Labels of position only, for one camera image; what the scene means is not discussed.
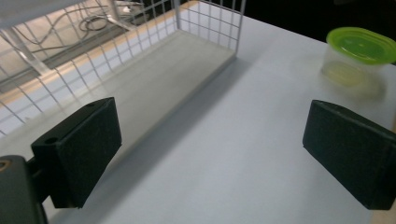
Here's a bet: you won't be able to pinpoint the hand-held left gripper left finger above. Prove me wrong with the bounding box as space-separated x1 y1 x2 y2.
31 96 123 210

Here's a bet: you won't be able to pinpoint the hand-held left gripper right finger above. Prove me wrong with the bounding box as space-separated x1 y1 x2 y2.
302 99 396 211

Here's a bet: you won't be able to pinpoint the white wire shelf rack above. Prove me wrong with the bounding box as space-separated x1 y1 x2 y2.
0 0 248 175

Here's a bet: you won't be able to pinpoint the clear container with green lid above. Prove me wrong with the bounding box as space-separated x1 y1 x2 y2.
320 26 396 100

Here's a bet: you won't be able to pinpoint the white desk frame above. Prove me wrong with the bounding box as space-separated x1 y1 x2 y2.
0 0 132 75

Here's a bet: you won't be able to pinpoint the black cables on floor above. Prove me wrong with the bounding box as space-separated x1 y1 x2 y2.
29 0 148 54

